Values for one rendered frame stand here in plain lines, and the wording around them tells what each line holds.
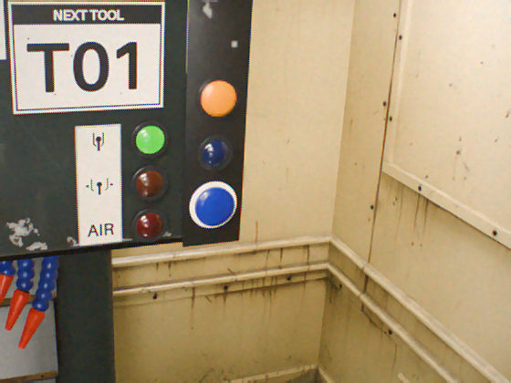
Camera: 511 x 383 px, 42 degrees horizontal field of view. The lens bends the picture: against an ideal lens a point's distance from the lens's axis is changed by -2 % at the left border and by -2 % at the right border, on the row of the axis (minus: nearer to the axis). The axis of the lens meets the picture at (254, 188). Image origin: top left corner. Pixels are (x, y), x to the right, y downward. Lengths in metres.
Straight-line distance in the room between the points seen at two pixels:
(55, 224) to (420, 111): 1.09
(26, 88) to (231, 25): 0.14
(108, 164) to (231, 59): 0.11
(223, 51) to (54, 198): 0.15
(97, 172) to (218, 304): 1.37
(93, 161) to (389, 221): 1.20
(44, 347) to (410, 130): 0.86
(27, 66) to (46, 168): 0.07
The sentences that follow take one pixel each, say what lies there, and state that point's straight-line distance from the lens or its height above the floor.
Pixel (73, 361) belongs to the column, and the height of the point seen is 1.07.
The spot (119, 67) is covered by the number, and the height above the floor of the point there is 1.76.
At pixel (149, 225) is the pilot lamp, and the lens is 0.49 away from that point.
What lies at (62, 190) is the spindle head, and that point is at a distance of 0.48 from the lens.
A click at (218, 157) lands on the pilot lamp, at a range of 0.49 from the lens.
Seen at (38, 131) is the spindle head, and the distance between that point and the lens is 0.46.
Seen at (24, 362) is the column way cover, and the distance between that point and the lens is 1.30.
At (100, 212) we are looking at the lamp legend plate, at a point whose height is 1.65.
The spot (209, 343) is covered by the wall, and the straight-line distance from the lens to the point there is 1.87.
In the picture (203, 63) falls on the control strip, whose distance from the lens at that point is 0.47.
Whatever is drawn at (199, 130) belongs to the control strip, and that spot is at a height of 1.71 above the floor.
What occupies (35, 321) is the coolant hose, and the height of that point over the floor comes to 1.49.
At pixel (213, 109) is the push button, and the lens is 0.47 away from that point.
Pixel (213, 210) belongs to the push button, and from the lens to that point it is 0.50.
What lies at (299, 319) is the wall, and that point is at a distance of 1.95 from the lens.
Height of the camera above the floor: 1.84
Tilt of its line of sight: 20 degrees down
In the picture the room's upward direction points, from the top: 3 degrees clockwise
